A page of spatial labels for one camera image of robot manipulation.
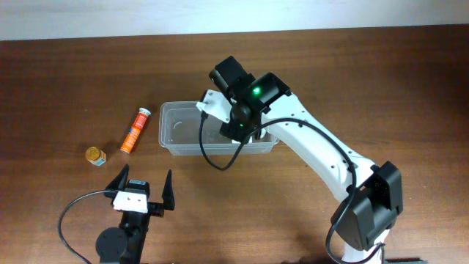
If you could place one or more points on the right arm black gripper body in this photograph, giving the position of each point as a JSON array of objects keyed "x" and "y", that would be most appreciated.
[{"x": 234, "y": 133}]

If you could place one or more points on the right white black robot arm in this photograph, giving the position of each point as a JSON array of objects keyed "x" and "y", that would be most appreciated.
[{"x": 370, "y": 196}]

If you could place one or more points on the white green medicine box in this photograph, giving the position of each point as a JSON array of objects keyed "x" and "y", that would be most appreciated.
[{"x": 244, "y": 140}]

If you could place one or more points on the small gold-lid jar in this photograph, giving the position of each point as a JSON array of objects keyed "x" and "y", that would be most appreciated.
[{"x": 95, "y": 156}]

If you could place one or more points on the white clear-cap bottle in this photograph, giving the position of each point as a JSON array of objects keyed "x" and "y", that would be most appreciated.
[{"x": 259, "y": 134}]

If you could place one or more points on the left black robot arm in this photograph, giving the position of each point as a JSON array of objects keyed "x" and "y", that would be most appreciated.
[{"x": 125, "y": 243}]

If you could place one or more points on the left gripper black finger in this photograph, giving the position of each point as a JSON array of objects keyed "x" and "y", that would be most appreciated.
[
  {"x": 118, "y": 183},
  {"x": 168, "y": 193}
]

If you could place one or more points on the orange tablet tube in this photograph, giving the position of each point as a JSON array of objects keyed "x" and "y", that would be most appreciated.
[{"x": 135, "y": 130}]

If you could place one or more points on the clear plastic container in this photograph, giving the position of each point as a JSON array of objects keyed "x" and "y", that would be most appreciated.
[{"x": 179, "y": 131}]

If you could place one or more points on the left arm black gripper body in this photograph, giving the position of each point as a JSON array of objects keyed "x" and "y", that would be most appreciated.
[{"x": 155, "y": 208}]

